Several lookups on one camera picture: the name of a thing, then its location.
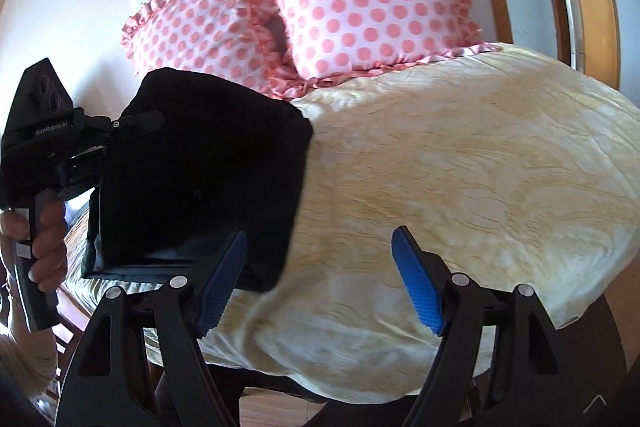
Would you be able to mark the left hand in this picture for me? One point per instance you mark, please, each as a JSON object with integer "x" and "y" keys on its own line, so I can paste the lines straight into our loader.
{"x": 50, "y": 267}

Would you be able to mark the black pants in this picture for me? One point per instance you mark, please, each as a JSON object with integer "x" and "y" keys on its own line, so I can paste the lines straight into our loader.
{"x": 225, "y": 158}

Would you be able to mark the yellow patterned bed cover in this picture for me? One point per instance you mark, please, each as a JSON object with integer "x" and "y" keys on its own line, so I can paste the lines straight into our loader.
{"x": 512, "y": 166}

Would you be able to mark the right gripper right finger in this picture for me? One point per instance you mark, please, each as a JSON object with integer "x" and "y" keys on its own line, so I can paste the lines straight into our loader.
{"x": 530, "y": 383}

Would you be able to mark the pink polka dot pillow left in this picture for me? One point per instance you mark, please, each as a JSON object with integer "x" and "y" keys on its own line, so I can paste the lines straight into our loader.
{"x": 243, "y": 41}

